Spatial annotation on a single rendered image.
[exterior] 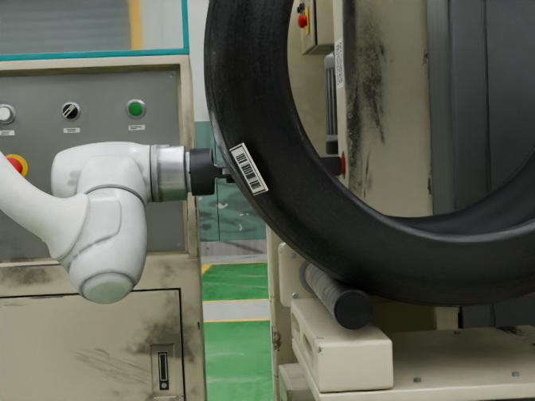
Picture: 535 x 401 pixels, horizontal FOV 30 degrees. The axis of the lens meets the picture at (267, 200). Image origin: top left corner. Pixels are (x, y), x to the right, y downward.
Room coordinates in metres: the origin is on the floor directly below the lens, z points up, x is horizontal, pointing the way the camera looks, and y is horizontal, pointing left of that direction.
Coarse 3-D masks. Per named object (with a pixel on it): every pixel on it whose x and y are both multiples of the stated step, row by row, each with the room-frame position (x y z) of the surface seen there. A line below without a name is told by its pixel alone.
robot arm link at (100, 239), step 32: (0, 160) 1.38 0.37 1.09; (0, 192) 1.37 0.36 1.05; (32, 192) 1.38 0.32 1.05; (96, 192) 1.46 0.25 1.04; (128, 192) 1.47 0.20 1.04; (32, 224) 1.38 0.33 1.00; (64, 224) 1.38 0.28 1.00; (96, 224) 1.39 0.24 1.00; (128, 224) 1.42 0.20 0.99; (64, 256) 1.39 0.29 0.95; (96, 256) 1.37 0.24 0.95; (128, 256) 1.38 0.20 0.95; (96, 288) 1.37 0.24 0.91; (128, 288) 1.39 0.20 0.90
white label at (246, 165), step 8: (240, 144) 1.12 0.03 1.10; (232, 152) 1.14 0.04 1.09; (240, 152) 1.13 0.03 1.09; (240, 160) 1.14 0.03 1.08; (248, 160) 1.12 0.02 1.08; (240, 168) 1.15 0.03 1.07; (248, 168) 1.13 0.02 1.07; (256, 168) 1.12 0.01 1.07; (248, 176) 1.14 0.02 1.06; (256, 176) 1.12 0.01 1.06; (248, 184) 1.15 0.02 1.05; (256, 184) 1.13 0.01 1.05; (264, 184) 1.12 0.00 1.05; (256, 192) 1.14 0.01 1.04
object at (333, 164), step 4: (324, 160) 1.57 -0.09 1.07; (328, 160) 1.57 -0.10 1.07; (332, 160) 1.57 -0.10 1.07; (336, 160) 1.57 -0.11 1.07; (328, 164) 1.57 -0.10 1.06; (332, 164) 1.57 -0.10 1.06; (336, 164) 1.57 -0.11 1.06; (340, 164) 1.57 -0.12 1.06; (332, 168) 1.57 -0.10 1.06; (336, 168) 1.57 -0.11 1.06; (340, 168) 1.57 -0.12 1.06; (332, 172) 1.57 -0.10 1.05; (336, 172) 1.57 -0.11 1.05; (340, 172) 1.57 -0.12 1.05
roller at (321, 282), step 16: (320, 272) 1.36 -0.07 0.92; (320, 288) 1.29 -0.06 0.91; (336, 288) 1.20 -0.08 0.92; (352, 288) 1.18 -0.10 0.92; (336, 304) 1.15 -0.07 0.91; (352, 304) 1.14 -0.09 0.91; (368, 304) 1.15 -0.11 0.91; (336, 320) 1.15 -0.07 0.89; (352, 320) 1.14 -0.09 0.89; (368, 320) 1.15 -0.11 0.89
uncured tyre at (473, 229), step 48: (240, 0) 1.13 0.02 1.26; (288, 0) 1.11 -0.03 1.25; (240, 48) 1.12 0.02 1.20; (240, 96) 1.12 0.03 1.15; (288, 96) 1.11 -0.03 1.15; (288, 144) 1.12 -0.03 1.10; (288, 192) 1.12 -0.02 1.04; (336, 192) 1.12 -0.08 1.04; (528, 192) 1.42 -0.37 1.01; (288, 240) 1.17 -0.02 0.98; (336, 240) 1.13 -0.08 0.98; (384, 240) 1.12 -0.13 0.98; (432, 240) 1.12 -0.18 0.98; (480, 240) 1.13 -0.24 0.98; (528, 240) 1.13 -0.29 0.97; (384, 288) 1.16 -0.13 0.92; (432, 288) 1.15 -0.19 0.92; (480, 288) 1.15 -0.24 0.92; (528, 288) 1.17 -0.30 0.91
